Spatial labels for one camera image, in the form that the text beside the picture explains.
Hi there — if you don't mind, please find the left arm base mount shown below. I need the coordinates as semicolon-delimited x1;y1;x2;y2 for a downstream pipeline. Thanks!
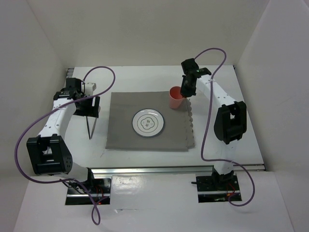
65;177;112;205

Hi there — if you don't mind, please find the grey cloth placemat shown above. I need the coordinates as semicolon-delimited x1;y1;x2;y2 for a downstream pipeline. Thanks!
106;91;195;152

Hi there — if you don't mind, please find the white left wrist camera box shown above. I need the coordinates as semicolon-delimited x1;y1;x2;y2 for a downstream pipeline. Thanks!
85;83;97;95

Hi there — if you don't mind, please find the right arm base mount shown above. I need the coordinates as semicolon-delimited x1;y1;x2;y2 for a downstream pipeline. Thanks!
191;175;242;203

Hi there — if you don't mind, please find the white plate with teal rim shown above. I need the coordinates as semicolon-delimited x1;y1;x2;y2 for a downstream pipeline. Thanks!
132;109;165;138

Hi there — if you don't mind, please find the dark metal fork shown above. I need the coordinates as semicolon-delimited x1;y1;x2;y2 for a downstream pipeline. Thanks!
86;116;91;140

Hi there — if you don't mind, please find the salmon pink plastic cup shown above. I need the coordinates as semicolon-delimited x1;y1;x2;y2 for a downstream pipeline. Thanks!
169;86;184;109

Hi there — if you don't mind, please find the aluminium table edge rail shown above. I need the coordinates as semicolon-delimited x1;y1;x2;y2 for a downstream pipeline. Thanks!
89;164;265;176

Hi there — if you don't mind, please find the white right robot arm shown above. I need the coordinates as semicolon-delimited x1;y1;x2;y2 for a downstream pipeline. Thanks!
180;58;247;189

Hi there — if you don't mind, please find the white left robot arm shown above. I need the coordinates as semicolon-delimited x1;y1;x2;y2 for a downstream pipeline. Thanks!
26;78;100;193

